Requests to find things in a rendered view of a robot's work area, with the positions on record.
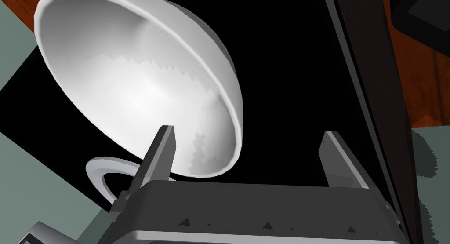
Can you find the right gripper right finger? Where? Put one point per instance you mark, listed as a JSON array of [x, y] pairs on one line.
[[339, 166]]

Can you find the white bowl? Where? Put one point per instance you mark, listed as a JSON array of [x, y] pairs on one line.
[[140, 85]]

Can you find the black angular block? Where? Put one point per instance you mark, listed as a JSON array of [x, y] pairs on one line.
[[422, 15]]

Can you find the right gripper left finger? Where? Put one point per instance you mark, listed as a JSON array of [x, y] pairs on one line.
[[160, 159]]

